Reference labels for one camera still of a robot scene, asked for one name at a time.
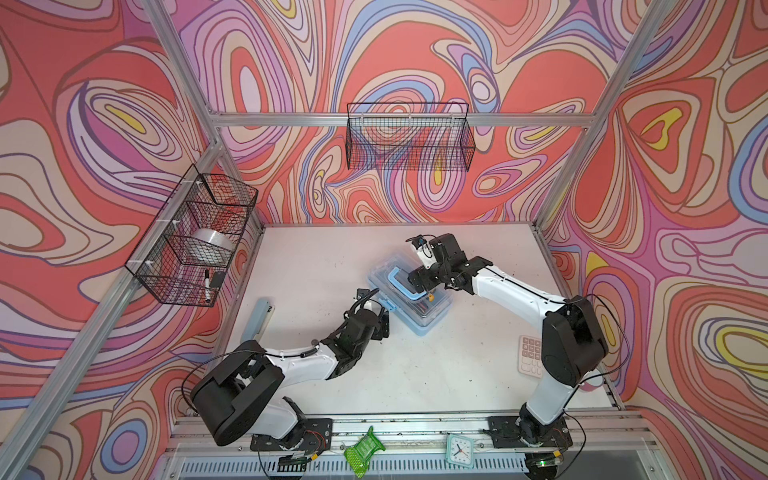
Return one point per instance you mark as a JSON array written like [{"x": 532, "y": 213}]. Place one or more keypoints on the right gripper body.
[{"x": 431, "y": 277}]

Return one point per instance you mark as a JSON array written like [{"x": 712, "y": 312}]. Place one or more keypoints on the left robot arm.
[{"x": 239, "y": 396}]

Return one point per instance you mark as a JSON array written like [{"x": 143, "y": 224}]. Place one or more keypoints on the grey tape roll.
[{"x": 214, "y": 238}]

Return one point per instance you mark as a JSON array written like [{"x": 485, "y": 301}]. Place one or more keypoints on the black wire basket left wall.
[{"x": 168, "y": 262}]

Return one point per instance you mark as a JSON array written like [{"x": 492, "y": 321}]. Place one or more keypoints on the pink calculator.
[{"x": 529, "y": 356}]

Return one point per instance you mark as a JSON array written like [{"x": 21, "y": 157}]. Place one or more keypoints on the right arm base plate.
[{"x": 513, "y": 432}]

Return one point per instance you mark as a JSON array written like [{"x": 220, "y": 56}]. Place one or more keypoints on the small teal alarm clock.
[{"x": 459, "y": 451}]

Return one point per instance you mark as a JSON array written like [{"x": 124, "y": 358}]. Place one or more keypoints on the grey blue stapler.
[{"x": 258, "y": 319}]

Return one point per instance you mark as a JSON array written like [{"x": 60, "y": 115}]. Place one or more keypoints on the black wire basket wall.
[
  {"x": 168, "y": 262},
  {"x": 409, "y": 136}
]

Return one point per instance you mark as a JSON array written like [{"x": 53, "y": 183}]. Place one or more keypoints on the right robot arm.
[{"x": 572, "y": 340}]

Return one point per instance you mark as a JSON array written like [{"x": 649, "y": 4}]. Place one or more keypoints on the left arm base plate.
[{"x": 313, "y": 435}]

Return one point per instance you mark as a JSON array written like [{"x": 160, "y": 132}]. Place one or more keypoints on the black wire basket back wall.
[{"x": 409, "y": 136}]

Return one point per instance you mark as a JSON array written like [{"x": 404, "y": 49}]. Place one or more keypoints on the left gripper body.
[{"x": 380, "y": 331}]

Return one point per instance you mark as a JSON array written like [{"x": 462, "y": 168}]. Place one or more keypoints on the light blue plastic tool box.
[{"x": 419, "y": 311}]

